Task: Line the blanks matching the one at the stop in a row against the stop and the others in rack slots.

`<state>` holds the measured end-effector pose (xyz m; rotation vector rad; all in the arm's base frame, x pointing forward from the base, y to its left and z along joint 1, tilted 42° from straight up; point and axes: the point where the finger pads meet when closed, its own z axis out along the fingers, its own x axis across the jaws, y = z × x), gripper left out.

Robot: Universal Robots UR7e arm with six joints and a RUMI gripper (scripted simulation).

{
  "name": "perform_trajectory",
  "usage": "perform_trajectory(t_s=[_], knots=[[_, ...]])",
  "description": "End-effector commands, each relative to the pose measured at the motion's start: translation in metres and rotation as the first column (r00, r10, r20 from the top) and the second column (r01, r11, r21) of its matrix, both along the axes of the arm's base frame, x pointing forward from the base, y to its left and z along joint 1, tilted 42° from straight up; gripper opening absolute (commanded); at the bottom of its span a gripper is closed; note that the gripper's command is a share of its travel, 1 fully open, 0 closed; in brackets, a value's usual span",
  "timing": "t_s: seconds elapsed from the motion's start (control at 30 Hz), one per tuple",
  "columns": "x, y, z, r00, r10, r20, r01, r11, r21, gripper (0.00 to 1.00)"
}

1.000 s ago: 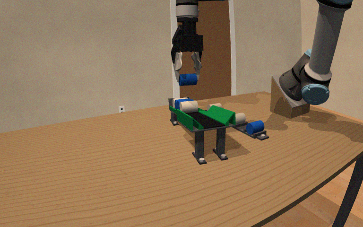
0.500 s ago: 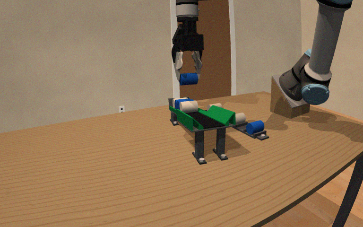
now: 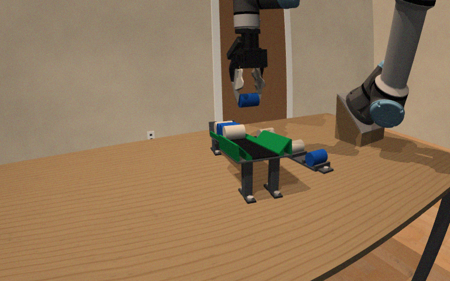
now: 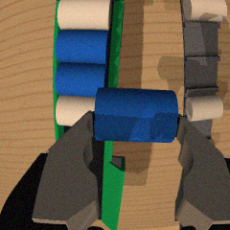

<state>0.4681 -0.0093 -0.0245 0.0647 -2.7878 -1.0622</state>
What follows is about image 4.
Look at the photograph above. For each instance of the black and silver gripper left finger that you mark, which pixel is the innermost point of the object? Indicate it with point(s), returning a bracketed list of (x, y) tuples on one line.
[(57, 192)]

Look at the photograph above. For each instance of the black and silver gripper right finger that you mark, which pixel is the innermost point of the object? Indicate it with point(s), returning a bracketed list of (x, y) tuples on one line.
[(203, 201)]

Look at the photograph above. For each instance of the blue cylinder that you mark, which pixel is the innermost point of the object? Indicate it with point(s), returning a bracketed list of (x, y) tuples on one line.
[(82, 46), (135, 115), (80, 79)]

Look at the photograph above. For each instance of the beige cylinder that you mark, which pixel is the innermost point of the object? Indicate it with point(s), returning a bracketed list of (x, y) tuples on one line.
[(84, 14), (70, 108), (204, 107), (205, 10)]

